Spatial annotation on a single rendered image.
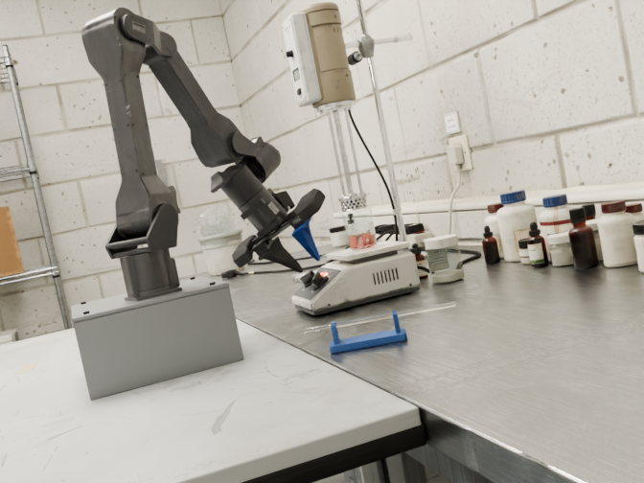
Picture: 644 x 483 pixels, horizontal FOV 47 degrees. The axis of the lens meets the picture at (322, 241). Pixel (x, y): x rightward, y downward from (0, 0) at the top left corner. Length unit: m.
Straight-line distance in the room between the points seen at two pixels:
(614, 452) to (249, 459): 0.29
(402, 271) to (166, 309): 0.45
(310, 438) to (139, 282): 0.45
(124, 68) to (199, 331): 0.37
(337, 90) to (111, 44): 0.75
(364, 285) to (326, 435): 0.62
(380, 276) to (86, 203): 2.54
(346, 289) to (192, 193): 2.52
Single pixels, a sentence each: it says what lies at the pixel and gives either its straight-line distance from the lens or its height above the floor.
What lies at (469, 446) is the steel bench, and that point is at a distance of 0.64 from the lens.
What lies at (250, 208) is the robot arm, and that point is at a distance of 1.23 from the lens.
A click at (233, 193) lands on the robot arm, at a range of 1.23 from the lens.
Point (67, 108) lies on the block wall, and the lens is 3.71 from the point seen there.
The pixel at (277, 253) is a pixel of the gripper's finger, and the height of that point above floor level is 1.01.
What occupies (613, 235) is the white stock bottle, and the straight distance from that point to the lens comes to 1.23.
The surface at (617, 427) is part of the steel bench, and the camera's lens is 0.60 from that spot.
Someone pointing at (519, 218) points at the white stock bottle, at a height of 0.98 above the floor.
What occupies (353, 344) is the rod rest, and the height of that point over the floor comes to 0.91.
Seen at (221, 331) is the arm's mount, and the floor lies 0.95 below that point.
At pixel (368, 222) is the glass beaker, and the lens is 1.29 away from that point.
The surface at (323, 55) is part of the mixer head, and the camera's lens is 1.74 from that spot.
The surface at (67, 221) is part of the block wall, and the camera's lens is 3.66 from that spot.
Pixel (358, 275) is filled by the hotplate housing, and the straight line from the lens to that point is 1.26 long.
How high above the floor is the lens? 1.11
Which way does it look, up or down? 4 degrees down
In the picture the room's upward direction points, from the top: 11 degrees counter-clockwise
